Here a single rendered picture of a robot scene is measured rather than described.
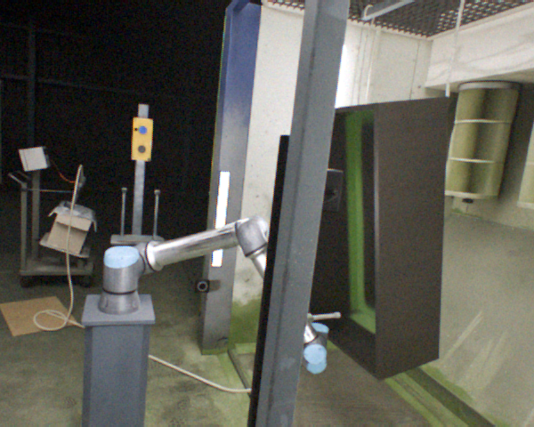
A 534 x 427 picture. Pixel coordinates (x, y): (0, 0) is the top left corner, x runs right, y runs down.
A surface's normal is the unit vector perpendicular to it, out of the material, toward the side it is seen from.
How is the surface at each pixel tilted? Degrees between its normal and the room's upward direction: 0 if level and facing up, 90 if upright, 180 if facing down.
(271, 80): 90
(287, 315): 90
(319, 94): 90
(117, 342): 90
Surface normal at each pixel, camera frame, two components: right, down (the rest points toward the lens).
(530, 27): -0.96, -0.04
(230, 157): 0.27, 0.19
